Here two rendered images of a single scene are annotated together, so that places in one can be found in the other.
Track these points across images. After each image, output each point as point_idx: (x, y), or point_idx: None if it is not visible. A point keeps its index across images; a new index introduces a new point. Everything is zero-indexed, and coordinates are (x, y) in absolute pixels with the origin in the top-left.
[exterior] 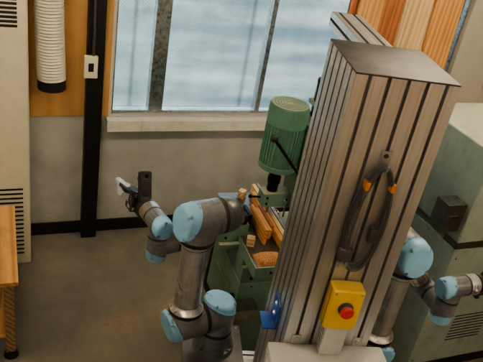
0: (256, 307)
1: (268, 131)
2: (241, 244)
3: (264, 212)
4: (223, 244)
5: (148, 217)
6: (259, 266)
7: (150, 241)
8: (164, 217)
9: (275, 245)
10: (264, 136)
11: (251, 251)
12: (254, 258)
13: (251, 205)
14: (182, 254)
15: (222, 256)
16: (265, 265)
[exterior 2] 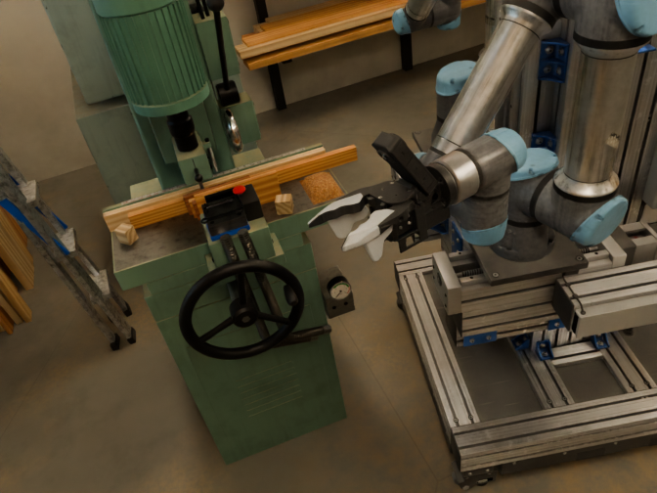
0: (332, 267)
1: (154, 29)
2: (280, 226)
3: (207, 188)
4: (281, 249)
5: (492, 163)
6: (345, 194)
7: (507, 197)
8: (492, 133)
9: (280, 186)
10: (152, 51)
11: (304, 206)
12: (326, 200)
13: (199, 196)
14: (629, 73)
15: (227, 311)
16: (339, 188)
